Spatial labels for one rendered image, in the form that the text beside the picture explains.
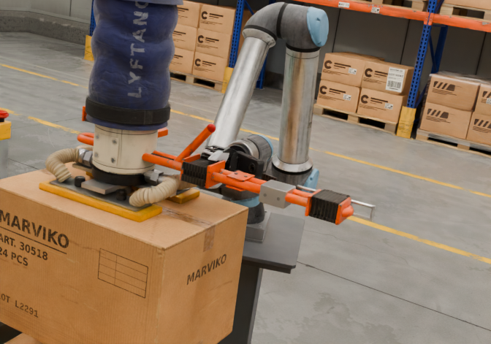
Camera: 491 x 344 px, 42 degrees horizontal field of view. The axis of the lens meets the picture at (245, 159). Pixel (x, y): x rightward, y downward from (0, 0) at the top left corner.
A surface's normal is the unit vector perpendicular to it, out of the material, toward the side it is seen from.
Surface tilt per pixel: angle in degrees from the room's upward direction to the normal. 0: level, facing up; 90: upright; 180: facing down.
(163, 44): 67
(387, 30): 90
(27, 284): 90
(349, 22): 90
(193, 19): 91
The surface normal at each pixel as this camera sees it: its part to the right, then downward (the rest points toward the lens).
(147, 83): 0.47, 0.03
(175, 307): 0.86, 0.24
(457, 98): -0.48, 0.17
